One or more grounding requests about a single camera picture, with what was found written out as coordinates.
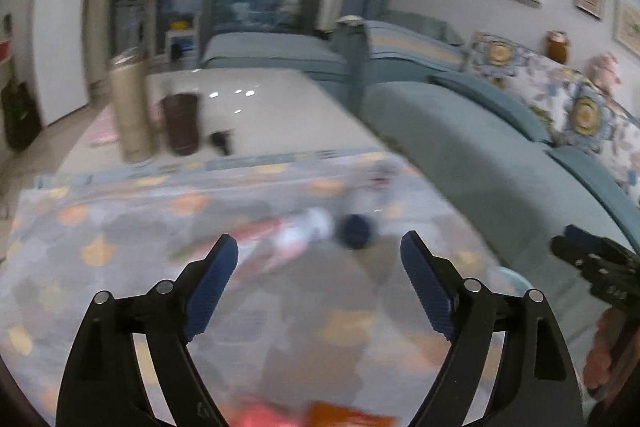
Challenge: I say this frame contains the dark blue ball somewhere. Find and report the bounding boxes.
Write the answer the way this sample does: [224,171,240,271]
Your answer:
[335,166,406,252]

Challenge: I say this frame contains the teal flat cushion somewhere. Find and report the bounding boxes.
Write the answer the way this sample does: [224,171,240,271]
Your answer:
[429,71,554,144]
[547,145,640,259]

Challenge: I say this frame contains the white bottle with pink label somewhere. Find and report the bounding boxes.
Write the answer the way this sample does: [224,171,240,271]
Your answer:
[227,206,336,269]

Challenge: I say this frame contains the white framed butterfly picture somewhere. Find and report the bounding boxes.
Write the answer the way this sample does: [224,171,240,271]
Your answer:
[612,0,640,58]

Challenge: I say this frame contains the teal sofa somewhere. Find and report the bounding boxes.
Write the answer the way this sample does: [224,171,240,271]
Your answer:
[200,9,640,293]

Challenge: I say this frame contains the person's right hand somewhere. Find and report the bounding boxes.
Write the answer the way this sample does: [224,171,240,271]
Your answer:
[583,306,629,401]

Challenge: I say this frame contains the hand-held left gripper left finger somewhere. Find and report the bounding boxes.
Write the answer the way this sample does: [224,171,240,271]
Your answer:
[56,234,240,427]

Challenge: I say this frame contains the beige thermos flask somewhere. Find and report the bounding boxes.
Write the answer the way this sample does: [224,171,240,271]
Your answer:
[107,49,154,164]

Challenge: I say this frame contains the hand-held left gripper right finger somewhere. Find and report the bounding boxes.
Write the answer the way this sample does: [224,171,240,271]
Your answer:
[399,230,586,427]

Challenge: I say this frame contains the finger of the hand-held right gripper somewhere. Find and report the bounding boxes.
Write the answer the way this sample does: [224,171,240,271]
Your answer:
[550,224,632,279]

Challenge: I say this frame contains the floral cushion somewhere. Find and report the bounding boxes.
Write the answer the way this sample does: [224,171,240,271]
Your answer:
[462,31,567,118]
[554,57,640,204]

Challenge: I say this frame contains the red orange snack packet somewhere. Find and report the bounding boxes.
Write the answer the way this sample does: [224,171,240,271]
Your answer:
[234,399,307,427]

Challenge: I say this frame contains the black key bunch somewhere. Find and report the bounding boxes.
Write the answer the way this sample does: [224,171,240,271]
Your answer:
[208,129,235,156]

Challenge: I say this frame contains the striped sofa armrest cover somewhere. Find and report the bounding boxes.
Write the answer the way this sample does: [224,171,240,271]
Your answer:
[362,20,469,70]

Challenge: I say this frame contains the brown cup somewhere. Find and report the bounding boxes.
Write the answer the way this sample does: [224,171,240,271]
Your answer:
[160,92,202,157]

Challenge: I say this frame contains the teal pillow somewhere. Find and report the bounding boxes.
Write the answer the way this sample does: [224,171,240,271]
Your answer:
[375,9,466,48]

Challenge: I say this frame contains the pink pig plush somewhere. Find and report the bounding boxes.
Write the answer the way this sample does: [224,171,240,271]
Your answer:
[584,52,624,93]

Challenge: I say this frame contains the grey patterned table mat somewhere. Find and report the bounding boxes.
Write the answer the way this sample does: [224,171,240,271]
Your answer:
[0,149,507,427]

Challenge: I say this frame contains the orange cup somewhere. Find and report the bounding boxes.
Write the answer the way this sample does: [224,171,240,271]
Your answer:
[304,400,401,427]

